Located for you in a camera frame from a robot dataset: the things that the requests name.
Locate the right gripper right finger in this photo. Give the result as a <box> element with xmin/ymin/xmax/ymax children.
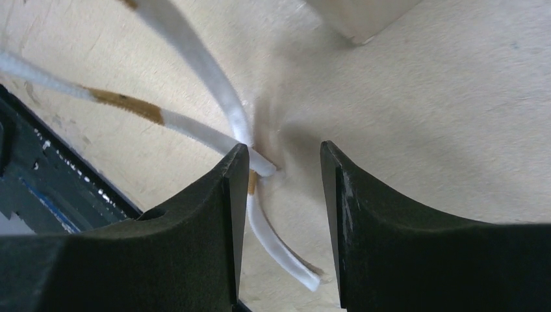
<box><xmin>320</xmin><ymin>141</ymin><xmax>550</xmax><ymax>311</ymax></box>

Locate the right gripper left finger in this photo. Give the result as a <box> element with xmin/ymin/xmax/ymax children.
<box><xmin>1</xmin><ymin>144</ymin><xmax>249</xmax><ymax>311</ymax></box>

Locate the bear print white cushion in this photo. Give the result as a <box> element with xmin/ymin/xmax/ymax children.
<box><xmin>1</xmin><ymin>1</ymin><xmax>321</xmax><ymax>292</ymax></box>

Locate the wooden pet bed frame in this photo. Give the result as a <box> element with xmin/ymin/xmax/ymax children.
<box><xmin>305</xmin><ymin>0</ymin><xmax>420</xmax><ymax>46</ymax></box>

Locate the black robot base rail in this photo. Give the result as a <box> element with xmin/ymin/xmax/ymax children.
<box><xmin>1</xmin><ymin>87</ymin><xmax>142</xmax><ymax>234</ymax></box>

